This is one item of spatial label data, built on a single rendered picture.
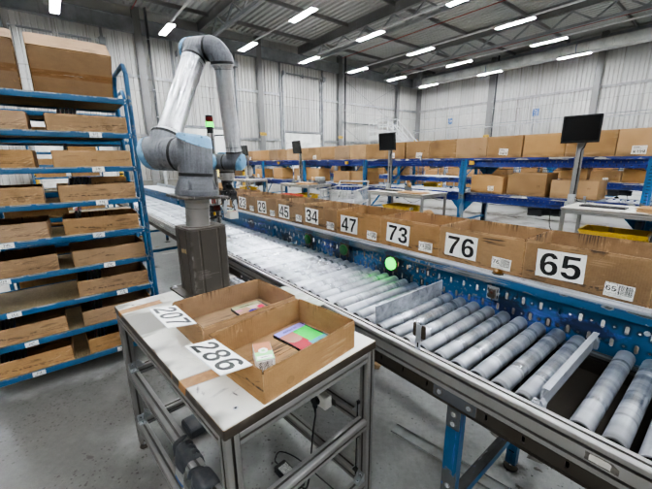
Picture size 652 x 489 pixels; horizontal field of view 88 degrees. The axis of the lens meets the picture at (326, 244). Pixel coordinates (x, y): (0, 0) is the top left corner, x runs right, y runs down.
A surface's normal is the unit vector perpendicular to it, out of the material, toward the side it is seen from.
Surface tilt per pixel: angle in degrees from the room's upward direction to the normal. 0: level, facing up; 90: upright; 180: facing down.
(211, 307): 88
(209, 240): 90
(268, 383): 90
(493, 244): 90
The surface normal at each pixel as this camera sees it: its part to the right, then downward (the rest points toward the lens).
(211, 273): 0.70, 0.17
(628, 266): -0.77, 0.16
